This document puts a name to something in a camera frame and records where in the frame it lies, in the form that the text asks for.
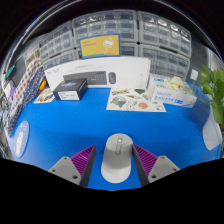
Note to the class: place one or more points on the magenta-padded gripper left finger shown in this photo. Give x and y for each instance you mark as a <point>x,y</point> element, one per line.
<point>65,168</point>

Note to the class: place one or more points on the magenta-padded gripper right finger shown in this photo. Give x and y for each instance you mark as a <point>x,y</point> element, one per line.
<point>163,166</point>

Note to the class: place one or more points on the light grey computer mouse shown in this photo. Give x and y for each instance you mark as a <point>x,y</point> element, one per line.
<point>116,163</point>

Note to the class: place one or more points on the green potted plant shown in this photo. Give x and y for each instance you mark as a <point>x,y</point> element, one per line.
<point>213,130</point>

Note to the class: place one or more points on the white and blue tissue box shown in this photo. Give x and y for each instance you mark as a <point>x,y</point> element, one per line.
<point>170,95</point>

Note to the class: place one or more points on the sticker sheet with travel pictures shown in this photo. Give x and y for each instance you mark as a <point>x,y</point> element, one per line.
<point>133,100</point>

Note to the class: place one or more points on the small black box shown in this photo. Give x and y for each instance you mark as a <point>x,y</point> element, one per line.
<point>68,90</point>

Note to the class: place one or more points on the small yellow object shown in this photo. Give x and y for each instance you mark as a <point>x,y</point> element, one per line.
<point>42,85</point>

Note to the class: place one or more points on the red and blue checked cloth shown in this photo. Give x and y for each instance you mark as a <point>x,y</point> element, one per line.
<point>25,83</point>

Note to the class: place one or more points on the long white keyboard box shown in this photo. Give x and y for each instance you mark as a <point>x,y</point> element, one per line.
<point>130,71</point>

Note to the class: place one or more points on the yellow and blue box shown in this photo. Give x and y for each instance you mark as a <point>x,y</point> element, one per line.
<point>100,46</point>

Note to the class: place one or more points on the teal wall holder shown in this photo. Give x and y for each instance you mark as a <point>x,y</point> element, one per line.
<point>10,72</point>

